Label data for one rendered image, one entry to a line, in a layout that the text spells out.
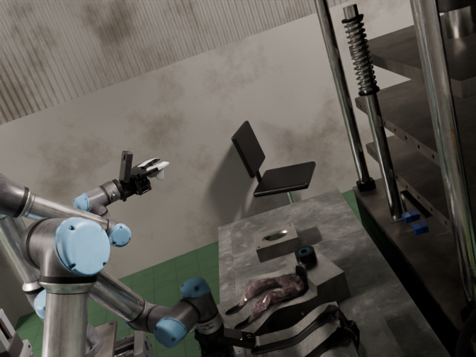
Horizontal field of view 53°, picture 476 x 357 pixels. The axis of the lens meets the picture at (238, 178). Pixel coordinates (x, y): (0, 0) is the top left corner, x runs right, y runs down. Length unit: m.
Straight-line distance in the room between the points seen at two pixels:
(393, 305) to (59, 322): 1.14
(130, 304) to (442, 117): 0.94
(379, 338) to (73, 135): 3.07
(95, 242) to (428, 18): 0.92
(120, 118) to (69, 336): 3.07
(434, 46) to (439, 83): 0.09
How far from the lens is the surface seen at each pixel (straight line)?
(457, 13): 1.93
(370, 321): 1.65
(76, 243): 1.01
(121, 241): 1.61
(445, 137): 1.35
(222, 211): 4.27
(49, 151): 4.12
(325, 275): 1.81
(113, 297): 1.29
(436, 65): 1.30
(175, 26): 3.95
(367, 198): 2.55
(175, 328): 1.27
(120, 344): 1.78
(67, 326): 1.06
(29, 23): 4.03
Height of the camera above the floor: 1.92
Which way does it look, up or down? 20 degrees down
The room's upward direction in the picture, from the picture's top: 19 degrees counter-clockwise
